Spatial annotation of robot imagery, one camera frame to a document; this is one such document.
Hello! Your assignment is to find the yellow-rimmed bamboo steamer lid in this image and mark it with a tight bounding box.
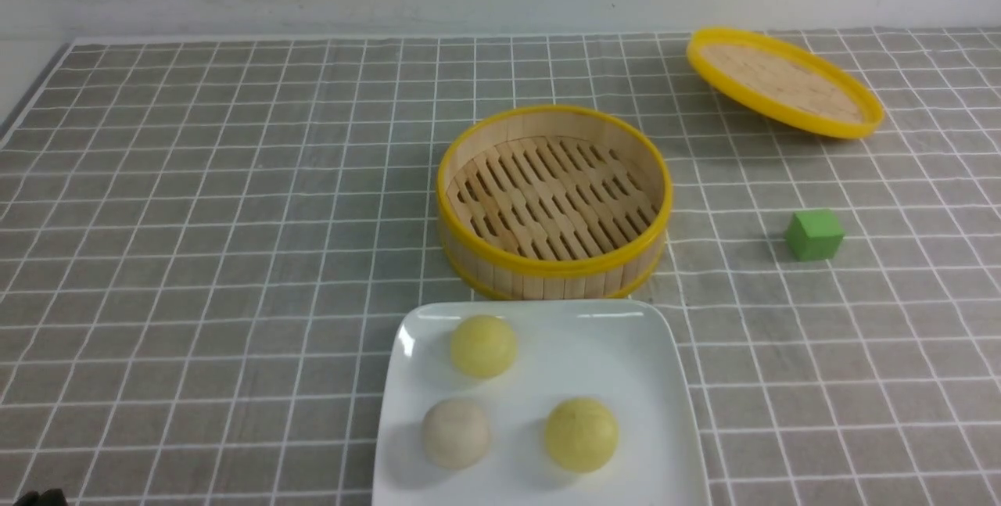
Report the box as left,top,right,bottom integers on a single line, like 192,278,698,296
687,27,885,140

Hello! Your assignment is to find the white steamed bun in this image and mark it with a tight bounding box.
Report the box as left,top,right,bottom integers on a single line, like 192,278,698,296
421,398,491,471

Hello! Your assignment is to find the green cube block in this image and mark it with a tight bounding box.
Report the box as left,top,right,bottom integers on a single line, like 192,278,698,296
785,209,845,261

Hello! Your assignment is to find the yellow steamed bun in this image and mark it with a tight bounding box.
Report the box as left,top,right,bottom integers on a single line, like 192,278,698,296
450,314,518,380

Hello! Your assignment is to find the grey checkered tablecloth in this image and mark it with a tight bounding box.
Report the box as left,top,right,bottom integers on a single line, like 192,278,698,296
1,28,1000,505

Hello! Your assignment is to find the yellow-rimmed bamboo steamer basket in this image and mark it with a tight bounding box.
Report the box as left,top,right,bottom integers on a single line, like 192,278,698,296
436,106,673,300

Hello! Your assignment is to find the yellow-green steamed bun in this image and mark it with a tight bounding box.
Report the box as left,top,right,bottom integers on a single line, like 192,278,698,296
544,397,619,474

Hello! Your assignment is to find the white square plate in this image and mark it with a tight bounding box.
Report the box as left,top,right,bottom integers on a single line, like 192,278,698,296
371,300,712,505

